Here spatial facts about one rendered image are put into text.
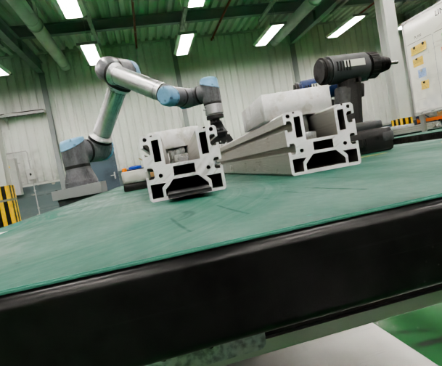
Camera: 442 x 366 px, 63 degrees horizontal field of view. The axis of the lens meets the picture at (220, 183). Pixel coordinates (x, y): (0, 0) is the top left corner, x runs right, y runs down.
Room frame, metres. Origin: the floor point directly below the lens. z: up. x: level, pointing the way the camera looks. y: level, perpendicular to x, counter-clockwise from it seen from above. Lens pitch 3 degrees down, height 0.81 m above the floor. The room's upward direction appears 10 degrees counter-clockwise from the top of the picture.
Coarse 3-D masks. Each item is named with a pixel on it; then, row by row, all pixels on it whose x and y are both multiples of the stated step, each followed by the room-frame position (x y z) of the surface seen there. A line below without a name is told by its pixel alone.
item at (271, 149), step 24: (288, 120) 0.48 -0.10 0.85; (312, 120) 0.57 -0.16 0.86; (336, 120) 0.49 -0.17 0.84; (240, 144) 0.86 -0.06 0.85; (264, 144) 0.60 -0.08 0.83; (288, 144) 0.48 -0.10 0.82; (312, 144) 0.49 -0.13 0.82; (336, 144) 0.49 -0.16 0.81; (240, 168) 0.85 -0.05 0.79; (264, 168) 0.62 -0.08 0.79; (288, 168) 0.49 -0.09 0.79; (312, 168) 0.49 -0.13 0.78
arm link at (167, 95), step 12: (108, 60) 1.54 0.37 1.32; (96, 72) 1.57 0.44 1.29; (108, 72) 1.52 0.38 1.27; (120, 72) 1.50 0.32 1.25; (132, 72) 1.49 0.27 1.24; (120, 84) 1.52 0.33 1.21; (132, 84) 1.47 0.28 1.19; (144, 84) 1.44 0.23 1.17; (156, 84) 1.43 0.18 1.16; (168, 84) 1.43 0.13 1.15; (156, 96) 1.42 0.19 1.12; (168, 96) 1.37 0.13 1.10; (180, 96) 1.41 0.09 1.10
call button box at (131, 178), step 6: (138, 168) 1.11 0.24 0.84; (126, 174) 1.08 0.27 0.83; (132, 174) 1.09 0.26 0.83; (138, 174) 1.09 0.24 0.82; (144, 174) 1.09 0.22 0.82; (126, 180) 1.08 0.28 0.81; (132, 180) 1.08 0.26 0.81; (138, 180) 1.09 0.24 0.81; (144, 180) 1.09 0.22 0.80; (126, 186) 1.08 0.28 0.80; (132, 186) 1.08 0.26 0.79; (138, 186) 1.09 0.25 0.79; (144, 186) 1.09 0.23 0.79
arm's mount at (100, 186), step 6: (78, 186) 1.61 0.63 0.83; (84, 186) 1.62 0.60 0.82; (90, 186) 1.62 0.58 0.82; (96, 186) 1.63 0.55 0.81; (102, 186) 1.68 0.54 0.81; (54, 192) 1.59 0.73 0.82; (60, 192) 1.60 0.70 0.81; (66, 192) 1.60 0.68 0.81; (72, 192) 1.61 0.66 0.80; (78, 192) 1.61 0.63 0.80; (84, 192) 1.62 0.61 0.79; (90, 192) 1.62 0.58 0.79; (96, 192) 1.63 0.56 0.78; (54, 198) 1.59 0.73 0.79; (60, 198) 1.60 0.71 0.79; (66, 198) 1.60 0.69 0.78
